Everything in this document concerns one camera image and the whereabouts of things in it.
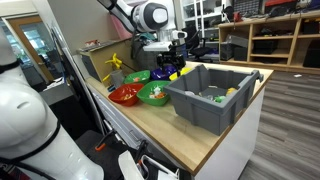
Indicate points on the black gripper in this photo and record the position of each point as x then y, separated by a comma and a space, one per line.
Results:
170, 58

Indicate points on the white lamb stuffed toy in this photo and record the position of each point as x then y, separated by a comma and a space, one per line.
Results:
156, 90

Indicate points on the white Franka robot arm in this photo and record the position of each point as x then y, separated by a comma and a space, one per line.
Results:
23, 116

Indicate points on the yellow plastic bowl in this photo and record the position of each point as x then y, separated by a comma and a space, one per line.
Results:
181, 71

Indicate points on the blue plastic bowl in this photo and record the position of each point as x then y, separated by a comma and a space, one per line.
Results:
158, 75

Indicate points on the grey fabric storage bin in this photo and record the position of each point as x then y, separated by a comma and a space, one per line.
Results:
145, 56

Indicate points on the green plastic bowl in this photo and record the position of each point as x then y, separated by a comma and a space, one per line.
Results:
146, 98
143, 75

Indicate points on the orange tiger stuffed toy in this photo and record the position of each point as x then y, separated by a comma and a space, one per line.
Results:
161, 96

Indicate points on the plain white stuffed toy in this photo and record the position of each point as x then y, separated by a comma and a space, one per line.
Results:
190, 93

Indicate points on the tan bear toy orange scarf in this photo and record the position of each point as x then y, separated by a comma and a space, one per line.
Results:
152, 96

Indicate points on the small orange toy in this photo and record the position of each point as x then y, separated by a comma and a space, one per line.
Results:
136, 79

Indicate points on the grey elephant stuffed toy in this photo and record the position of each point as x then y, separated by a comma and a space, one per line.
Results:
209, 97

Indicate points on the yellow orange stuffed toy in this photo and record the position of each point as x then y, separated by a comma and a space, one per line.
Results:
126, 97

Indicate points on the green stuffed toy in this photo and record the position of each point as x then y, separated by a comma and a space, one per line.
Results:
220, 99

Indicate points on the grey plastic bin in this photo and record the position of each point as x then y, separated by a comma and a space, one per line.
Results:
206, 113

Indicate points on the red plastic bowl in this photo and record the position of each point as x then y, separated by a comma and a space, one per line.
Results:
116, 96

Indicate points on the round yellow stuffed toy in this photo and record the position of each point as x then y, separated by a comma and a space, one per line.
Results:
230, 90

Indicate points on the black office chair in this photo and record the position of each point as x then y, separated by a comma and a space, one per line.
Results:
198, 50

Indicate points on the silver metal can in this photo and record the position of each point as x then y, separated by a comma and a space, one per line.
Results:
117, 78

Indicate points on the yellow spring clamp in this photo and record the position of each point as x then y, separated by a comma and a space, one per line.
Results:
115, 61
106, 77

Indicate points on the grey metal box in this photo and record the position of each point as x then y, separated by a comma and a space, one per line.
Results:
237, 40

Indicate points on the wooden box black panel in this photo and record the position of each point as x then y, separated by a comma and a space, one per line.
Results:
100, 61

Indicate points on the small printed cardboard box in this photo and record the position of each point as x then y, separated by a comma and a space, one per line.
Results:
92, 43

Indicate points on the black storage case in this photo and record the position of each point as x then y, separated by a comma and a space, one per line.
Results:
266, 47

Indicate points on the black upright panel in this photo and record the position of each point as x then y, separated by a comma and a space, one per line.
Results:
76, 83

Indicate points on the wooden shelving unit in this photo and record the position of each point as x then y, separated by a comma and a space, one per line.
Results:
293, 40

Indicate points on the wooden door with window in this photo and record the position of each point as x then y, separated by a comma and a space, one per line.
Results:
20, 40

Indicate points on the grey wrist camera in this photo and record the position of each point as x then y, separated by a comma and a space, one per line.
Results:
156, 47

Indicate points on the white plastic bracket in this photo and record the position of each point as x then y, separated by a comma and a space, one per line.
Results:
130, 166

